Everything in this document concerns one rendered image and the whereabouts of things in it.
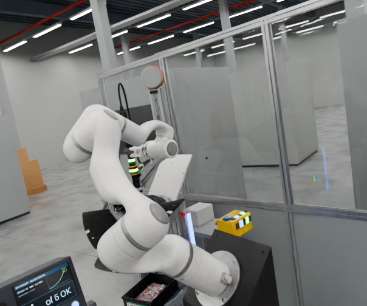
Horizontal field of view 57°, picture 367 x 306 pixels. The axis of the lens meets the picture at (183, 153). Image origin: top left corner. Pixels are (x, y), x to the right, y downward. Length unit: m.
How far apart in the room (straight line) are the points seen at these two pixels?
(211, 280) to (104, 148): 0.52
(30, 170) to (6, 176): 2.49
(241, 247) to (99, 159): 0.55
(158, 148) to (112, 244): 0.65
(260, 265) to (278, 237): 1.08
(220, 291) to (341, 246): 1.01
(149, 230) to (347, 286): 1.43
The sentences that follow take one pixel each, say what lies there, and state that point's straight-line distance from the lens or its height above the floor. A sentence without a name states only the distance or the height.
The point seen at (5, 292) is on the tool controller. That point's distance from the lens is 1.13.
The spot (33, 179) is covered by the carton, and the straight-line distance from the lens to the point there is 9.95.
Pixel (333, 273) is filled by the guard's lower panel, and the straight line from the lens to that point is 2.13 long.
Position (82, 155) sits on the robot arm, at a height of 1.56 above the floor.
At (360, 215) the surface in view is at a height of 0.99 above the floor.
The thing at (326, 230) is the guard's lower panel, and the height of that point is 0.88.
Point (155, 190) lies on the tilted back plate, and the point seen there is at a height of 1.17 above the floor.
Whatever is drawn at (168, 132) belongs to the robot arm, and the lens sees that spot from 1.53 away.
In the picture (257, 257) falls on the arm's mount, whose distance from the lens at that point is 1.14.
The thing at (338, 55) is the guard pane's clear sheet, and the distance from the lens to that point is 1.82.
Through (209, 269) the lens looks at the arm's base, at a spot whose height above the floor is 1.16.
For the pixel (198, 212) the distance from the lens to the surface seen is 2.26.
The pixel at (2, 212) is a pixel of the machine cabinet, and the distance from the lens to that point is 7.45.
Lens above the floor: 1.67
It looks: 8 degrees down
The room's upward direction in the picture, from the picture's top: 10 degrees counter-clockwise
